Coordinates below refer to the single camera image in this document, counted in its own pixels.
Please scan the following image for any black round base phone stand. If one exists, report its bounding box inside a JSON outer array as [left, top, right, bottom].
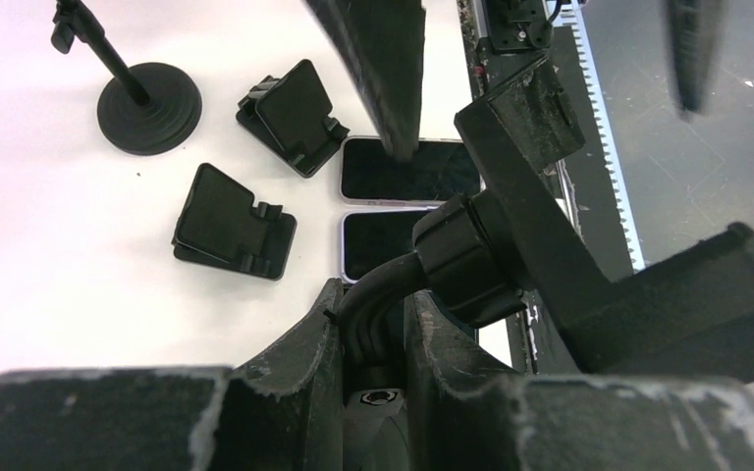
[[339, 54, 754, 417]]

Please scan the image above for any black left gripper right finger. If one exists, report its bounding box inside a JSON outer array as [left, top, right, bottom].
[[404, 292, 754, 470]]

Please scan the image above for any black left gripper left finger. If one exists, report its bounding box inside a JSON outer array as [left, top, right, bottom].
[[0, 279, 343, 470]]

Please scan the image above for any clear cased phone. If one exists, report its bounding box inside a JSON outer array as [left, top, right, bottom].
[[340, 136, 482, 204]]

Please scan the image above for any lilac cased phone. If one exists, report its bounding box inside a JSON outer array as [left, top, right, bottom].
[[341, 208, 434, 284]]

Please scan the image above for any black folding phone stand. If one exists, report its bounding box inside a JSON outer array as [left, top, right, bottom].
[[172, 163, 297, 281]]

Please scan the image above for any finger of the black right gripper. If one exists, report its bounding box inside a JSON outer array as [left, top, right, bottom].
[[305, 0, 426, 162], [666, 0, 726, 118]]

